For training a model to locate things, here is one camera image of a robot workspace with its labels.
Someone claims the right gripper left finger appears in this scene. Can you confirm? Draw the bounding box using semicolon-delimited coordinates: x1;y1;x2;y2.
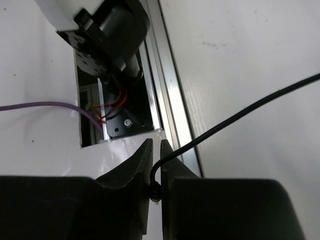
0;138;153;240

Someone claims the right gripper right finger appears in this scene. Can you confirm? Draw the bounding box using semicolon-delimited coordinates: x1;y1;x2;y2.
159;138;307;240

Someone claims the black headphone cable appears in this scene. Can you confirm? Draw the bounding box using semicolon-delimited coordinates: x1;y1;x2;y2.
149;72;320;203

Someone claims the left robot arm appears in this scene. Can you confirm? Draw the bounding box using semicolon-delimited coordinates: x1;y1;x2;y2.
36;0;150;78

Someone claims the aluminium front rail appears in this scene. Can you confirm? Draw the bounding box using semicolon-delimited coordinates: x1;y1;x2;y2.
138;0;205;179

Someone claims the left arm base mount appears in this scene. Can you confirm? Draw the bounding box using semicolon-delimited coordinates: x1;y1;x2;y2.
78;52;154;148

